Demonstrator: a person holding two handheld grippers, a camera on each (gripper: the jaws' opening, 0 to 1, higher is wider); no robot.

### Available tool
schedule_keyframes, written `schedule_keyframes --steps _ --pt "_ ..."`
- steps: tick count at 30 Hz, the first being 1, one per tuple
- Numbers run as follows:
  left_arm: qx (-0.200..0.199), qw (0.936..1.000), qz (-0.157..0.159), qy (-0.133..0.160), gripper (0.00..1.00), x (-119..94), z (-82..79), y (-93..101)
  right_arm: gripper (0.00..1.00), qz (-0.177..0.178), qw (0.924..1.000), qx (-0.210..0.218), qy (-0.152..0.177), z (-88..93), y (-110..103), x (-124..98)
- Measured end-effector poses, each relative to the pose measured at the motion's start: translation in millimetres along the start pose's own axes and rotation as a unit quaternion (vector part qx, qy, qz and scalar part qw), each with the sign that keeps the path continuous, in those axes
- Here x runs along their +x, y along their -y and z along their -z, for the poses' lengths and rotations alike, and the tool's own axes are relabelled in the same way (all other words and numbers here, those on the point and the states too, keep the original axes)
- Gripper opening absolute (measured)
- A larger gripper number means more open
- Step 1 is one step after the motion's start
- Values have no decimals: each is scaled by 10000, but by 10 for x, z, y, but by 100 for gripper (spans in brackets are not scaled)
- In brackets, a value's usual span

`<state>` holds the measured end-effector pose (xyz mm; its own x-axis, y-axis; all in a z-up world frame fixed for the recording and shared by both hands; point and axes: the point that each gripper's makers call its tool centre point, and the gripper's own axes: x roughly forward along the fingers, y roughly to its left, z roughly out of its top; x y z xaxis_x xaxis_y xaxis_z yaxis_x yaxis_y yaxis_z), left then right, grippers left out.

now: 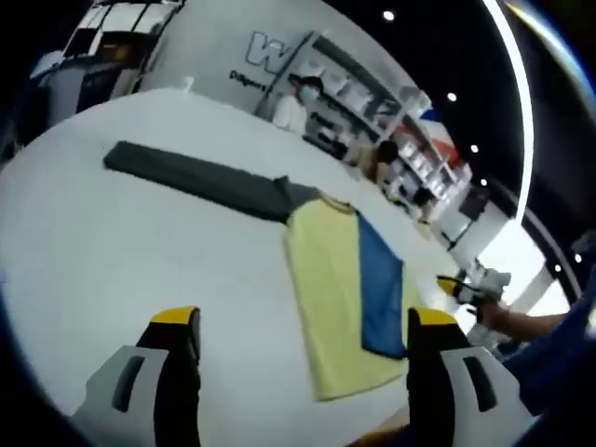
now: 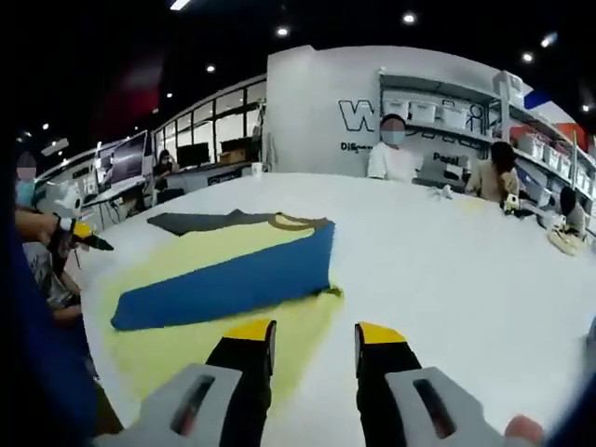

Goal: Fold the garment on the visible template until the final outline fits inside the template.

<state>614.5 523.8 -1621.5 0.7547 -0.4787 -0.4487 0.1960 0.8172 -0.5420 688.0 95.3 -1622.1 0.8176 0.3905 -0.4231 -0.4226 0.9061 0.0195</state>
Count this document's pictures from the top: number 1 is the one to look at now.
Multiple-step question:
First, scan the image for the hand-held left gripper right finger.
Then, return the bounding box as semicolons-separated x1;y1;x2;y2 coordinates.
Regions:
405;305;537;447

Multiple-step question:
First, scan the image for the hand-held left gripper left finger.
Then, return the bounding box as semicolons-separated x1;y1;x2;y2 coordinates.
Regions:
69;305;203;447

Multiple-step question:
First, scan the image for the yellow and blue garment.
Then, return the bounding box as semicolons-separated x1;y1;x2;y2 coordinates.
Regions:
281;197;420;403

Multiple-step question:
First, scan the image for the dark grey template mat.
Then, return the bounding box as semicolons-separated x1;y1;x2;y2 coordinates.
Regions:
102;141;318;223

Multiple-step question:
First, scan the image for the person's right hand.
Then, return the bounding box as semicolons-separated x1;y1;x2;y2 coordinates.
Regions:
474;299;509;330

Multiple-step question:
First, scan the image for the black display board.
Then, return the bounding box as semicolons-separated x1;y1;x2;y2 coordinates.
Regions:
458;185;491;221

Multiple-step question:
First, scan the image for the person's blue sleeve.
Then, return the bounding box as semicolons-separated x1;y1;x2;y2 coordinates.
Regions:
502;278;596;420

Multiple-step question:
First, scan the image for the red white blue banner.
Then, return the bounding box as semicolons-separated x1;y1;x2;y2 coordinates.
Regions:
421;109;461;165

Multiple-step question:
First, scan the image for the grey metal shelf rack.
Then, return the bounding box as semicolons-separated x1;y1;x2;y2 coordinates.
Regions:
274;31;472;224

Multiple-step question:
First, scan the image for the ceiling strip light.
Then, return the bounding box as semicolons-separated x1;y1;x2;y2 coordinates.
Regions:
481;0;535;221

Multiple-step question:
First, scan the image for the brown cardboard box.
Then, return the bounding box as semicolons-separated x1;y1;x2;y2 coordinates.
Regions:
100;32;142;62

